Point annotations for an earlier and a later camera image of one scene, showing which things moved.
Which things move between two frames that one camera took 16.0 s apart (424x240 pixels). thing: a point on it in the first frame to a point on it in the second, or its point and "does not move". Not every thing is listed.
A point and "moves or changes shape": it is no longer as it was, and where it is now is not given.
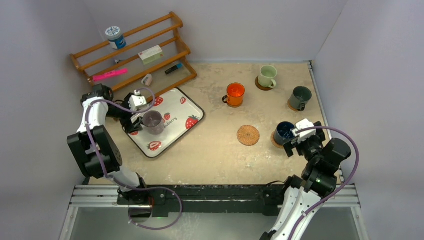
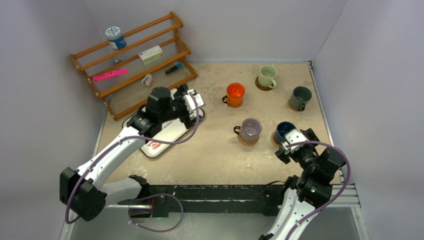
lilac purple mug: (153, 122) moves or changes shape
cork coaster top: (263, 88) does not move
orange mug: (234, 98) does not move
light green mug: (268, 72) does not move
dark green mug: (300, 96) does not move
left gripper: (130, 127) to (181, 96)
